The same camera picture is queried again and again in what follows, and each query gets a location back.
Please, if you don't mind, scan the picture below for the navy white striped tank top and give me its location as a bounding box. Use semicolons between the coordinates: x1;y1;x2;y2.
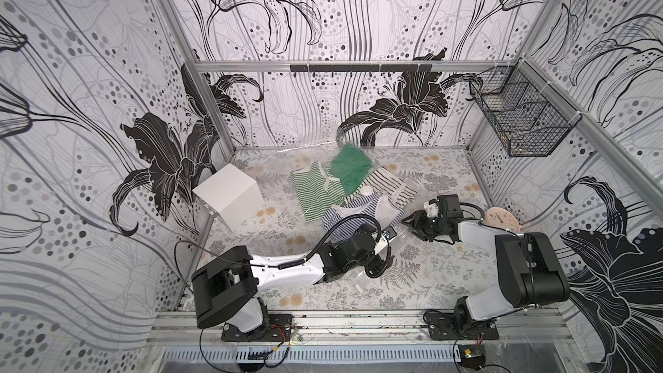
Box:
321;194;402;242

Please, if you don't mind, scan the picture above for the black white striped tank top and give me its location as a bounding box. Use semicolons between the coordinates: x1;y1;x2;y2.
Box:
353;168;417;209

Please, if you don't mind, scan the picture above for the clear plastic vacuum bag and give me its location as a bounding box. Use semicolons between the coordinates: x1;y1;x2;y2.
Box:
290;144;417;242

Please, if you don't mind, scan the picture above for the green white striped tank top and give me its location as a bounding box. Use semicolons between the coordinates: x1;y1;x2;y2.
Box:
290;162;345;222

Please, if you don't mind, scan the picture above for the solid green tank top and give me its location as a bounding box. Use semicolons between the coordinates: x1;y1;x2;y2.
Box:
329;144;372;194

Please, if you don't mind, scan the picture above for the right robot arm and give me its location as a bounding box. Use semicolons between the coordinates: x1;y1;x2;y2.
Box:
402;195;571;333

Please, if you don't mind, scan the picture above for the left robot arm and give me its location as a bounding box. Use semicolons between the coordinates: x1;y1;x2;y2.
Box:
191;224;395;342

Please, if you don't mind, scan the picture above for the pink round clock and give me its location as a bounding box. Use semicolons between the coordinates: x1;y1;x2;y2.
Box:
484;207;521;233

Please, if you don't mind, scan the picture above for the white cube box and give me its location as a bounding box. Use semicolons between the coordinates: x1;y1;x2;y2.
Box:
193;164;265;231

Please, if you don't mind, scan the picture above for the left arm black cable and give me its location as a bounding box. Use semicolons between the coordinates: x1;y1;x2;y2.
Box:
173;211;384;373

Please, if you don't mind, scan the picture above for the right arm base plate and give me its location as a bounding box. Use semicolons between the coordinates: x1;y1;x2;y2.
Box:
423;309;500;341

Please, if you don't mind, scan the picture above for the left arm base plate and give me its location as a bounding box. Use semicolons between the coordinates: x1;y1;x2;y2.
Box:
221;313;294;343

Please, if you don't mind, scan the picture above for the black wire basket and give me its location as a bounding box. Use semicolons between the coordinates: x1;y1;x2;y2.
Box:
469;64;582;157

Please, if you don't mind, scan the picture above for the white slotted cable duct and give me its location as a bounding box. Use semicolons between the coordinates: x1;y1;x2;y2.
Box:
163;345;459;364

